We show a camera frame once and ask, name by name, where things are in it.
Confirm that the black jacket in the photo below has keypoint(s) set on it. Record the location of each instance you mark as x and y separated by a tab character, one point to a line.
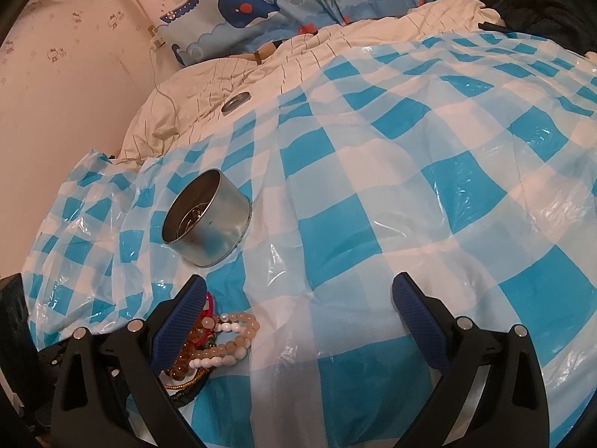
536	4

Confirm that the white striped pillow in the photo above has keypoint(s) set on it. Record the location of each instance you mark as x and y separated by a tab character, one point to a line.
210	79

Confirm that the silver round tin lid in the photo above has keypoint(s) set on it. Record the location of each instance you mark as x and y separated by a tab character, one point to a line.
235	103

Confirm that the silver round tin can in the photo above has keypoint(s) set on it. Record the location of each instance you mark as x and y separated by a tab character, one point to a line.
214	238

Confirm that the blue whale print blanket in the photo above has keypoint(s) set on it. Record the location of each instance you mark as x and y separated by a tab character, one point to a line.
261	4

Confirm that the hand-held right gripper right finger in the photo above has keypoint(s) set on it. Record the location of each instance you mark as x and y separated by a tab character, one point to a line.
419	322

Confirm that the blue checkered plastic sheet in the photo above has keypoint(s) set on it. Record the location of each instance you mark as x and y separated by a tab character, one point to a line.
373	196

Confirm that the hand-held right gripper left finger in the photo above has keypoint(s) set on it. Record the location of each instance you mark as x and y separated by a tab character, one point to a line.
179	322

